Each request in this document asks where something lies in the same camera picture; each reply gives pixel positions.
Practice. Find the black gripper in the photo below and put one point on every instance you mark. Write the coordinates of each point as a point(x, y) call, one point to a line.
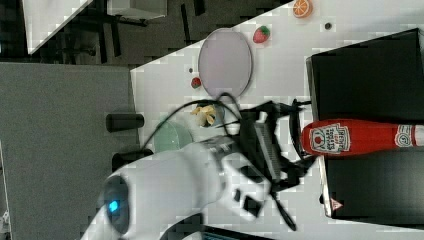
point(263, 149)

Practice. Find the large pink strawberry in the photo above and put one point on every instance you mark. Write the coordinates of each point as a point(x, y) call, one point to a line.
point(261, 34)

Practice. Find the black cylinder object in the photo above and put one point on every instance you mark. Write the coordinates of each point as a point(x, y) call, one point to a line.
point(122, 122)

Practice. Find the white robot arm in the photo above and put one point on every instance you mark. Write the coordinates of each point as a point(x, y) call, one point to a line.
point(163, 196)

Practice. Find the small red strawberry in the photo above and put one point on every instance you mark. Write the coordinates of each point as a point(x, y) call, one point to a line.
point(196, 82)

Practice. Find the blue bowl with mushroom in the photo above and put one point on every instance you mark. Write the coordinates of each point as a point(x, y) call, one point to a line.
point(219, 114)

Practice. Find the grey round plate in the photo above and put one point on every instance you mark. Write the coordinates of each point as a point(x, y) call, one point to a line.
point(225, 63)

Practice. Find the red ketchup bottle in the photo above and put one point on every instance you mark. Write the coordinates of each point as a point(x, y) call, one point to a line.
point(348, 137)

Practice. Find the orange slice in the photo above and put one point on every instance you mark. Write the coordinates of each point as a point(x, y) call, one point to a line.
point(302, 8)

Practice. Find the beige mushroom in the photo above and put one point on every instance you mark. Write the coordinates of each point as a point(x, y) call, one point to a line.
point(205, 116)

